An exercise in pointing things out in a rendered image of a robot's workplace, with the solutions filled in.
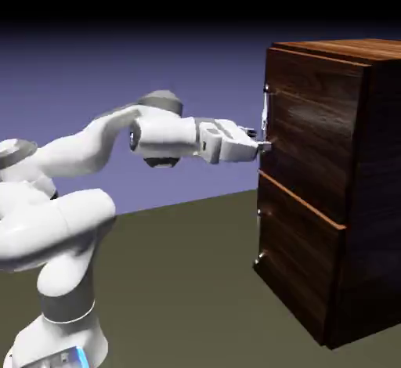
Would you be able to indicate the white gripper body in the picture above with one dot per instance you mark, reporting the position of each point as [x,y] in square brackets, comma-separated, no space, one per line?
[235,142]

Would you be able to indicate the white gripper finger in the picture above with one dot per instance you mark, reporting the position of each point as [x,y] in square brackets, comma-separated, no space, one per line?
[250,131]
[264,146]

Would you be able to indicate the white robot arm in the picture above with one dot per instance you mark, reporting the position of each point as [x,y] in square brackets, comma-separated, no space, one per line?
[78,148]

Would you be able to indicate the tall dark wood door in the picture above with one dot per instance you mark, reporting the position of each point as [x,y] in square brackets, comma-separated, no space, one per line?
[307,130]

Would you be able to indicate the dark wood cabinet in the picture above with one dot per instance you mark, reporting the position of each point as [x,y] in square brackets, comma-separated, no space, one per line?
[338,186]

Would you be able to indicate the short dark wood door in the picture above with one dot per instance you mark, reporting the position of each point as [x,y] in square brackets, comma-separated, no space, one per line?
[297,255]

